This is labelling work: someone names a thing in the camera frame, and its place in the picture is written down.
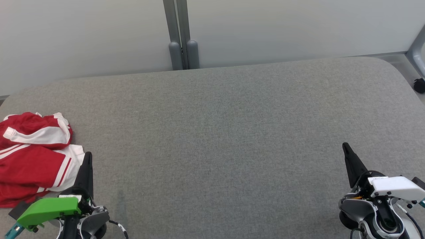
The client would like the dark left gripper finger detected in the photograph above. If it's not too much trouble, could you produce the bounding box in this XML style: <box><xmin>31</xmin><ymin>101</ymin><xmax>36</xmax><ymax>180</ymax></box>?
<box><xmin>74</xmin><ymin>152</ymin><xmax>94</xmax><ymax>197</ymax></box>

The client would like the grey cylindrical post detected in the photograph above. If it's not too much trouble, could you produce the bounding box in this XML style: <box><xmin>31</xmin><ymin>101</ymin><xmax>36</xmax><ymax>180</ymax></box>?
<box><xmin>186</xmin><ymin>40</ymin><xmax>200</xmax><ymax>69</ymax></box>
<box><xmin>169</xmin><ymin>41</ymin><xmax>184</xmax><ymax>71</ymax></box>

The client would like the black cable with teal plug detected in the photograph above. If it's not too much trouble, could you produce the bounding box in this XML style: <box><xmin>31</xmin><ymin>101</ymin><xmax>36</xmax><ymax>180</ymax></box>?
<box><xmin>397</xmin><ymin>198</ymin><xmax>425</xmax><ymax>239</ymax></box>
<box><xmin>5</xmin><ymin>223</ymin><xmax>26</xmax><ymax>239</ymax></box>

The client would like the grey fabric sofa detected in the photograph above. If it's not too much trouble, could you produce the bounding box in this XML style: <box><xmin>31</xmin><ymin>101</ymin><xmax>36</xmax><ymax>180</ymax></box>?
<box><xmin>0</xmin><ymin>56</ymin><xmax>425</xmax><ymax>239</ymax></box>

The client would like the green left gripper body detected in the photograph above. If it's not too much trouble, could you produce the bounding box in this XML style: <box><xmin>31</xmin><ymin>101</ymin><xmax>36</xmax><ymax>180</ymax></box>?
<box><xmin>17</xmin><ymin>186</ymin><xmax>94</xmax><ymax>232</ymax></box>

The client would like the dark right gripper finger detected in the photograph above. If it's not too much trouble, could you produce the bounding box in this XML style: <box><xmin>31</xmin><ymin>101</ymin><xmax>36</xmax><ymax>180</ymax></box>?
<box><xmin>342</xmin><ymin>142</ymin><xmax>369</xmax><ymax>189</ymax></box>

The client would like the grey vertical partition frame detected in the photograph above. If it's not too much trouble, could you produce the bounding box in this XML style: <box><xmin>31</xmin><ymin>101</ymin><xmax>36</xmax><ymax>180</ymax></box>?
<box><xmin>163</xmin><ymin>0</ymin><xmax>192</xmax><ymax>70</ymax></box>

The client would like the grey chair leg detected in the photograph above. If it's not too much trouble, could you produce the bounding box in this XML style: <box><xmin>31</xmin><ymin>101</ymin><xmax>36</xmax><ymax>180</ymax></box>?
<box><xmin>407</xmin><ymin>25</ymin><xmax>425</xmax><ymax>80</ymax></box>

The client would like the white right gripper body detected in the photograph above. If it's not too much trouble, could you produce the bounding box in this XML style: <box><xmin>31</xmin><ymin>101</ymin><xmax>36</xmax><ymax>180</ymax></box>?
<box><xmin>353</xmin><ymin>170</ymin><xmax>425</xmax><ymax>201</ymax></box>

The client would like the red shirt with white sleeves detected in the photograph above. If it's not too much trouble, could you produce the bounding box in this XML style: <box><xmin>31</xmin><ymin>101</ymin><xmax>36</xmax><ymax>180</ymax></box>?
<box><xmin>0</xmin><ymin>144</ymin><xmax>85</xmax><ymax>208</ymax></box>

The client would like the black white striped cable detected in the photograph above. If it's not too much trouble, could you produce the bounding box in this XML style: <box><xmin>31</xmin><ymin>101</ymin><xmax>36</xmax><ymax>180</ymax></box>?
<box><xmin>108</xmin><ymin>219</ymin><xmax>129</xmax><ymax>239</ymax></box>

